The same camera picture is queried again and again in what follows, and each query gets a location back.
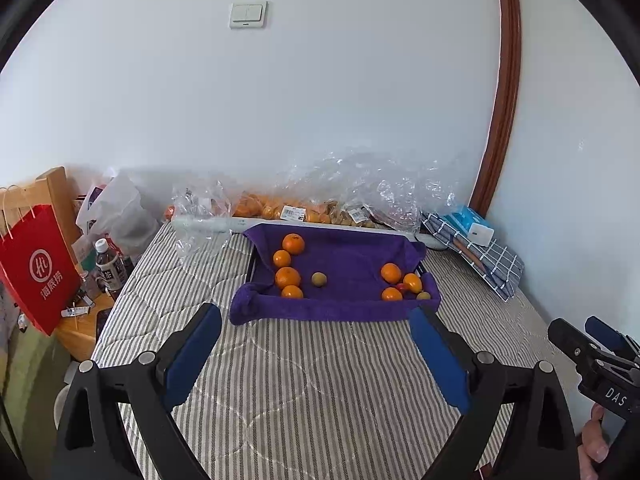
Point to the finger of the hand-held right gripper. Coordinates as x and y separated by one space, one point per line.
572 340
610 336

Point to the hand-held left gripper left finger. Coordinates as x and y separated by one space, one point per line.
192 355

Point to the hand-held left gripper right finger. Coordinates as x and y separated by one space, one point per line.
440 360

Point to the yellow round fruit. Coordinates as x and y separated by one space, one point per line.
423 296

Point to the orange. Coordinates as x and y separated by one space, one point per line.
391 273
392 295
282 258
287 277
413 283
292 293
293 243

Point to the yellow-green plum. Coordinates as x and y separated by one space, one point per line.
318 279

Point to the person's right hand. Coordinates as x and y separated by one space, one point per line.
592 445

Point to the small black device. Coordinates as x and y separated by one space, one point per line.
102 318

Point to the navy checked cloth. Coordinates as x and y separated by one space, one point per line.
500 270

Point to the striped mattress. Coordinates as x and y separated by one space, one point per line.
325 385

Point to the drink bottle with white cap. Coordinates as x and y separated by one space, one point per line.
109 270

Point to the wooden nightstand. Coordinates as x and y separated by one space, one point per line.
75 335

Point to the small white device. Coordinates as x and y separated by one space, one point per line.
75 311

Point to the small white box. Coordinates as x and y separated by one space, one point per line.
480 234

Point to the purple towel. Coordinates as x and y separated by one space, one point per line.
350 260

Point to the blue tissue packet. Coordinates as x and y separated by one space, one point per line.
462 219

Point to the crumpled clear plastic bag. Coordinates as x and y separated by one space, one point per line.
200 200

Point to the white plastic bag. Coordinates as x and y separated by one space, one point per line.
125 210

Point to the clear plastic bag of oranges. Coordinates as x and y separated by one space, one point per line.
265 207

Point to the clear plastic bag of longans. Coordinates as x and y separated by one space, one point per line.
390 195

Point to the red paper bag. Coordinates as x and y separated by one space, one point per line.
40 270

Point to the light wooden furniture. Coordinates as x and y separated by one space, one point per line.
50 185

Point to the brown wooden door frame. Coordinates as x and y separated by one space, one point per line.
505 85

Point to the white wall light switch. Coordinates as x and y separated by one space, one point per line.
248 15

